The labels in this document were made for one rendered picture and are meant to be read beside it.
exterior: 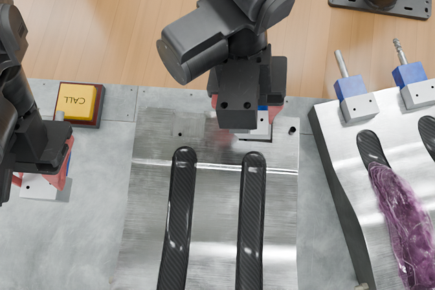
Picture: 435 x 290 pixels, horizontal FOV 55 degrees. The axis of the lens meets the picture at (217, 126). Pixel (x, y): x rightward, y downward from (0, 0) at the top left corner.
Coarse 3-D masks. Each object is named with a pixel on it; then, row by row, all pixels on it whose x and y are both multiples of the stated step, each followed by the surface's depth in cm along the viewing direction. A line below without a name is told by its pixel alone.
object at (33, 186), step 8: (56, 112) 61; (64, 112) 62; (24, 176) 57; (32, 176) 57; (40, 176) 57; (24, 184) 56; (32, 184) 56; (40, 184) 56; (48, 184) 56; (24, 192) 56; (32, 192) 56; (40, 192) 56; (48, 192) 56; (56, 192) 56; (64, 192) 59; (40, 200) 60; (48, 200) 58; (56, 200) 57; (64, 200) 59
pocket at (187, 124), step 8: (176, 112) 68; (184, 112) 68; (176, 120) 69; (184, 120) 69; (192, 120) 69; (200, 120) 69; (176, 128) 69; (184, 128) 69; (192, 128) 69; (200, 128) 69; (184, 136) 68; (192, 136) 68; (200, 136) 68
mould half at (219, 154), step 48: (144, 144) 65; (192, 144) 65; (240, 144) 65; (288, 144) 65; (144, 192) 64; (288, 192) 64; (144, 240) 62; (192, 240) 62; (288, 240) 62; (144, 288) 57; (192, 288) 58; (288, 288) 58
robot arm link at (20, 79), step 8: (8, 72) 43; (16, 72) 43; (24, 72) 45; (0, 80) 42; (8, 80) 42; (16, 80) 43; (24, 80) 44; (0, 88) 41; (8, 88) 43; (16, 88) 43; (24, 88) 45; (8, 96) 43; (16, 96) 44; (24, 96) 45; (32, 96) 47; (16, 104) 44; (24, 104) 45; (32, 104) 47; (24, 112) 46
